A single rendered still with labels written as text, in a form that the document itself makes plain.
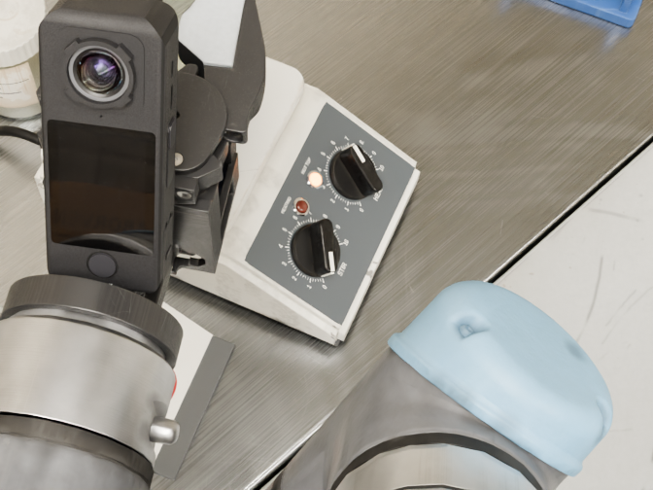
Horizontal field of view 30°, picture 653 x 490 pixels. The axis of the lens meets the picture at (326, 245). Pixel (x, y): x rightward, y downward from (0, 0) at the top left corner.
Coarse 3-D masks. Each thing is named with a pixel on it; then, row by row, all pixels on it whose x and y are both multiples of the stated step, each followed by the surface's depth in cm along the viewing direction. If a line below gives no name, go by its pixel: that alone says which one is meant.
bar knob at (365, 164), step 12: (336, 156) 73; (348, 156) 72; (360, 156) 72; (336, 168) 73; (348, 168) 73; (360, 168) 72; (372, 168) 73; (336, 180) 73; (348, 180) 73; (360, 180) 73; (372, 180) 72; (348, 192) 73; (360, 192) 74; (372, 192) 73
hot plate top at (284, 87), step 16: (272, 64) 72; (272, 80) 72; (288, 80) 72; (272, 96) 71; (288, 96) 72; (272, 112) 71; (288, 112) 71; (256, 128) 70; (272, 128) 71; (240, 144) 70; (256, 144) 70; (272, 144) 70; (240, 160) 70; (256, 160) 70; (240, 176) 69; (256, 176) 69; (240, 192) 69; (240, 208) 69
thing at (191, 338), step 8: (184, 328) 73; (192, 328) 73; (184, 336) 73; (192, 336) 73; (200, 336) 73; (184, 344) 73; (192, 344) 73; (184, 352) 72; (192, 352) 73; (184, 360) 72; (176, 368) 72; (184, 368) 72; (176, 376) 72; (184, 376) 72; (176, 384) 72; (176, 392) 72; (168, 408) 71
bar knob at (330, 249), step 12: (300, 228) 71; (312, 228) 71; (324, 228) 70; (300, 240) 71; (312, 240) 71; (324, 240) 70; (336, 240) 72; (300, 252) 71; (312, 252) 71; (324, 252) 70; (336, 252) 72; (300, 264) 71; (312, 264) 71; (324, 264) 70; (336, 264) 70; (312, 276) 71; (324, 276) 71
